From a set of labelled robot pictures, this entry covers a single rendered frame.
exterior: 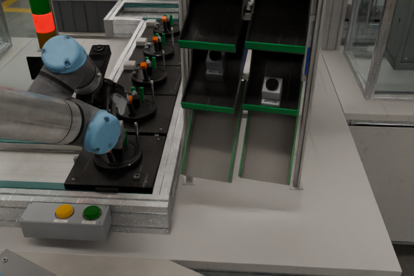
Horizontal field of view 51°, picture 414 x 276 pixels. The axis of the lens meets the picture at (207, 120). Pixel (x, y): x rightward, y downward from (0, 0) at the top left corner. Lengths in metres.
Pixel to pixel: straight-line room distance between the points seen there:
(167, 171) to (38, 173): 0.39
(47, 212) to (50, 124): 0.51
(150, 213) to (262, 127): 0.37
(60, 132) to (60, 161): 0.69
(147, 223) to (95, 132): 0.48
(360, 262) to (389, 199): 0.91
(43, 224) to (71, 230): 0.07
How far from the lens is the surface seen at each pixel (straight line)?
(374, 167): 1.94
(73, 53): 0.85
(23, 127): 0.68
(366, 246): 1.23
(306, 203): 1.30
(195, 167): 1.16
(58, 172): 1.37
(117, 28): 2.38
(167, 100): 1.54
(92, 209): 1.14
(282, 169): 1.16
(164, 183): 1.19
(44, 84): 0.87
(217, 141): 1.16
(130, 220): 1.18
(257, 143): 1.17
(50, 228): 1.17
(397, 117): 1.81
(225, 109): 1.03
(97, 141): 0.76
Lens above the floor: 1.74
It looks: 33 degrees down
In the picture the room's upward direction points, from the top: straight up
